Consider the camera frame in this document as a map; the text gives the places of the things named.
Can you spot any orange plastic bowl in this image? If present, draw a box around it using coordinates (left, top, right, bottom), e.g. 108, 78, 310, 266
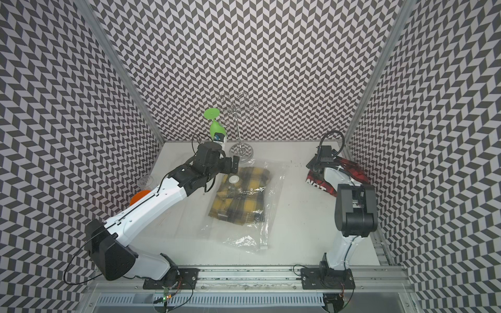
130, 190, 151, 206

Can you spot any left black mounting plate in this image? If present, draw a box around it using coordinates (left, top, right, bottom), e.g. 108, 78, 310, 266
143, 267, 200, 291

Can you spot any black mounting plate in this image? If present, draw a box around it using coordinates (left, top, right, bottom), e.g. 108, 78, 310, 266
143, 267, 200, 291
300, 267, 356, 290

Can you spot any green plastic wine glass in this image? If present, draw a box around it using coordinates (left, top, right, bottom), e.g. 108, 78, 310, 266
204, 108, 227, 140

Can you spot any white bag valve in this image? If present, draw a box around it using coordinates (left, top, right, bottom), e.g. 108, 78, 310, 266
228, 176, 240, 184

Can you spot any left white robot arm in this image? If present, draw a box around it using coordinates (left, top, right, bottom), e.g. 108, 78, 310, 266
84, 142, 240, 281

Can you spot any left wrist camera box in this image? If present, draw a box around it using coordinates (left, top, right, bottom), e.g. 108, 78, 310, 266
213, 133, 227, 149

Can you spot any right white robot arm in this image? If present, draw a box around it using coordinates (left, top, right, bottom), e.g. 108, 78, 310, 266
307, 144, 378, 279

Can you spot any red plaid shirt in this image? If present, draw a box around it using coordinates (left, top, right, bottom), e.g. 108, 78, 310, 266
305, 155, 370, 196

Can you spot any clear plastic cup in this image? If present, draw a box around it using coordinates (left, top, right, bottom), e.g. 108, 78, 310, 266
136, 176, 155, 190

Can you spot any metal glass holder stand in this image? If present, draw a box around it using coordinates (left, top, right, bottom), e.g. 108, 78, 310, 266
219, 92, 257, 163

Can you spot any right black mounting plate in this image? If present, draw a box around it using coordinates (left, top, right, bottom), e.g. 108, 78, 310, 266
300, 267, 356, 290

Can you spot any clear plastic vacuum bag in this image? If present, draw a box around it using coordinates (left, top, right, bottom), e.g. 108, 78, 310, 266
198, 159, 289, 253

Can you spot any yellow plaid shirt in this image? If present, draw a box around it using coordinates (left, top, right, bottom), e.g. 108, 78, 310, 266
208, 167, 271, 226

